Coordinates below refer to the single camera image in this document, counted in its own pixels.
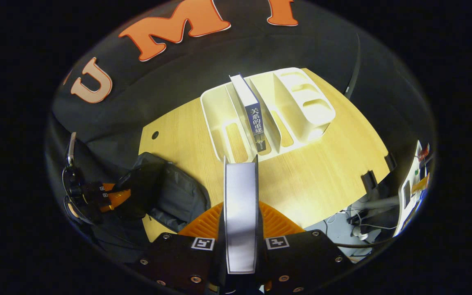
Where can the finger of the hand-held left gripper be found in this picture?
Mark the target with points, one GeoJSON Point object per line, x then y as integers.
{"type": "Point", "coordinates": [107, 187]}
{"type": "Point", "coordinates": [113, 200]}

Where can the book with blue cover picture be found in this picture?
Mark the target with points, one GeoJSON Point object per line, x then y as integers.
{"type": "Point", "coordinates": [254, 119]}

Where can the white bookshelf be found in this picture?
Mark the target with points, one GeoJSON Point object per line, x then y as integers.
{"type": "Point", "coordinates": [314, 114]}

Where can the small orange object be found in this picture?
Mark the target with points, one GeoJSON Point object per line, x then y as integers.
{"type": "Point", "coordinates": [420, 184]}

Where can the small red object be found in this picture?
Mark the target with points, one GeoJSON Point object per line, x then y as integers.
{"type": "Point", "coordinates": [423, 152]}

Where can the black schoolbag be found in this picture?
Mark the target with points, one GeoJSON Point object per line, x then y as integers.
{"type": "Point", "coordinates": [178, 192]}

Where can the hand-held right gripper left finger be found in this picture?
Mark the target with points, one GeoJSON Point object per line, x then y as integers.
{"type": "Point", "coordinates": [178, 262]}

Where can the book with grey cover picture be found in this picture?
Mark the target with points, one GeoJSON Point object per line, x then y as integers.
{"type": "Point", "coordinates": [240, 213]}

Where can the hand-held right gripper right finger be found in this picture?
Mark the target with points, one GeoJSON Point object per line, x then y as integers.
{"type": "Point", "coordinates": [301, 262]}

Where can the black table bracket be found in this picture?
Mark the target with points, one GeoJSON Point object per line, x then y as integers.
{"type": "Point", "coordinates": [370, 180]}
{"type": "Point", "coordinates": [390, 162]}

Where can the white side table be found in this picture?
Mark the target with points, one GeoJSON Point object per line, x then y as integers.
{"type": "Point", "coordinates": [408, 205]}

